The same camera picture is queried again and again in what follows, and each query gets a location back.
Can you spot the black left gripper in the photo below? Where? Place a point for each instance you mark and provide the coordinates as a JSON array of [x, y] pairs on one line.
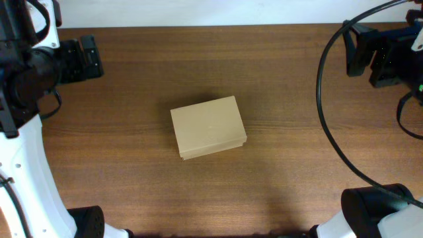
[[72, 49]]

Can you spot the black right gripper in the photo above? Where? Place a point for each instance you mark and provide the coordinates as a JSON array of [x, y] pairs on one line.
[[390, 49]]

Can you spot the brown cardboard box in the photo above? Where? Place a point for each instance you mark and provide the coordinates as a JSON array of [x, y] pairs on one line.
[[208, 127]]

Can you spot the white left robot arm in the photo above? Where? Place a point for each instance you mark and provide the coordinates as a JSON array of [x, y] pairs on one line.
[[33, 63]]

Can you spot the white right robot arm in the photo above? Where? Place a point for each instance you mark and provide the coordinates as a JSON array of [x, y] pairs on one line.
[[369, 212]]

